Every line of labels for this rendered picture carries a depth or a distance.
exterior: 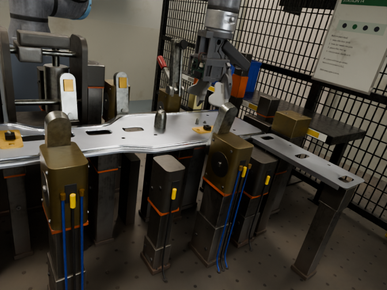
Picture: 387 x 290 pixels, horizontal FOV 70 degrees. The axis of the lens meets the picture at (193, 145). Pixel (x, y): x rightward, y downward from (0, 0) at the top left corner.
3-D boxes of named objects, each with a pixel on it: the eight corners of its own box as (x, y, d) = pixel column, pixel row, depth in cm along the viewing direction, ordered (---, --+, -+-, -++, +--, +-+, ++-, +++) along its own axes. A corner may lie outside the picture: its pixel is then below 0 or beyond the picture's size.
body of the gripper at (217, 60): (185, 76, 72) (193, 26, 67) (211, 77, 77) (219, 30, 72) (203, 84, 66) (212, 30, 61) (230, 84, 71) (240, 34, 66)
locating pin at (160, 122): (156, 134, 74) (159, 111, 71) (151, 130, 76) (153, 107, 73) (167, 133, 75) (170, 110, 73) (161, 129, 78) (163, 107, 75)
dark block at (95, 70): (86, 194, 92) (87, 64, 75) (79, 183, 97) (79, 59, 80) (101, 190, 95) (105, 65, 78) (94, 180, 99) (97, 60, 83)
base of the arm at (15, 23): (2, 39, 101) (-1, 10, 97) (46, 43, 111) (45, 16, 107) (12, 46, 92) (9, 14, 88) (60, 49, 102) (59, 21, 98)
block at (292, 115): (264, 217, 96) (296, 119, 82) (247, 204, 102) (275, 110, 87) (279, 211, 101) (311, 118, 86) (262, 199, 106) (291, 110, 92)
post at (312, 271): (305, 281, 73) (347, 190, 62) (289, 267, 77) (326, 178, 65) (315, 274, 76) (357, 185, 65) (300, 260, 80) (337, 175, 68)
